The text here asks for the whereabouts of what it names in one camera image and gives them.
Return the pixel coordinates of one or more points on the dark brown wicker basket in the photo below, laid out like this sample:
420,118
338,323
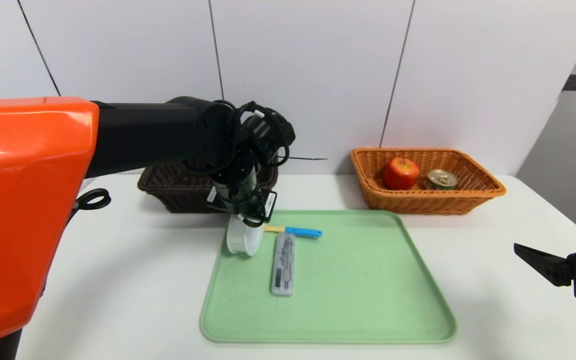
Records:
178,192

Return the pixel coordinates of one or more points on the tin can with gold lid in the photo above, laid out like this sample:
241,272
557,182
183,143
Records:
442,179

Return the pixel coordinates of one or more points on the light green plastic tray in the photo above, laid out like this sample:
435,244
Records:
338,300

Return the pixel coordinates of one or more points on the white perforated plastic cup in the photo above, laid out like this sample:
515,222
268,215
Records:
240,241

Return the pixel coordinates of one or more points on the black wall fixture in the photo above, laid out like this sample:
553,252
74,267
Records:
571,83

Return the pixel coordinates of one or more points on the red apple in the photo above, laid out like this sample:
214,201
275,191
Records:
400,174

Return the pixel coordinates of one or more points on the orange wicker basket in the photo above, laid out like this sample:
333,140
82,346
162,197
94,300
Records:
368,195

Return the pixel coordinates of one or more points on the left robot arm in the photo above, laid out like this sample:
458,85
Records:
28,200

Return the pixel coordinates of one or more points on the grey translucent pen case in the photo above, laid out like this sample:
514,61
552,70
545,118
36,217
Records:
283,265

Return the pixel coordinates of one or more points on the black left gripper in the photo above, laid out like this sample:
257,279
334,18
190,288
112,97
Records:
268,205

